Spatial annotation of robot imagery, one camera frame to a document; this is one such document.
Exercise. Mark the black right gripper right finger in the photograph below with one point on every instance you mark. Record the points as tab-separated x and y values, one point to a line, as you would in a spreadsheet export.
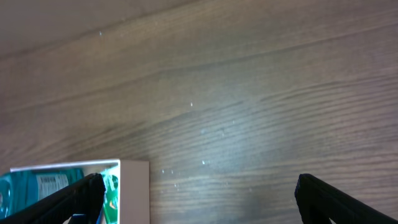
320	203

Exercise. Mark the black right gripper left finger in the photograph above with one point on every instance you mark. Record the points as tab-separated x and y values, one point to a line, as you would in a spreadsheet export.
80	202

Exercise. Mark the green Dettol soap bar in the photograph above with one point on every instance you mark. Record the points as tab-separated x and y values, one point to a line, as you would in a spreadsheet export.
111	204

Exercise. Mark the teal Listerine mouthwash bottle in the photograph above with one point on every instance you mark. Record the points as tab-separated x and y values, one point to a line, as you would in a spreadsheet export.
20	190

